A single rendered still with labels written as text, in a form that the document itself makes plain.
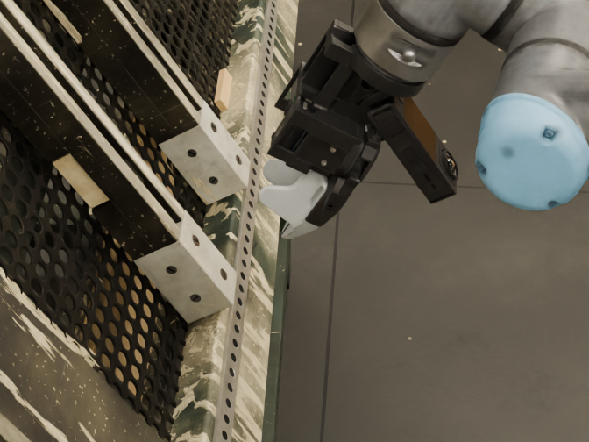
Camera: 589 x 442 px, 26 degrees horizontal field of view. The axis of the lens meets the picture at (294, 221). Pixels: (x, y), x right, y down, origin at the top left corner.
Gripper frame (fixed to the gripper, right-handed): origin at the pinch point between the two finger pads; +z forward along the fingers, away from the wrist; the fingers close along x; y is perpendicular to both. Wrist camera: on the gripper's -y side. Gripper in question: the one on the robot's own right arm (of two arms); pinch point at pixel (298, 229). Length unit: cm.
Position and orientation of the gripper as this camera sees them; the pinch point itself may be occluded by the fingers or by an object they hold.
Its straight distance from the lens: 114.1
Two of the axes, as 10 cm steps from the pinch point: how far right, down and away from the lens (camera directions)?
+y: -8.9, -3.9, -2.5
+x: -0.8, 6.4, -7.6
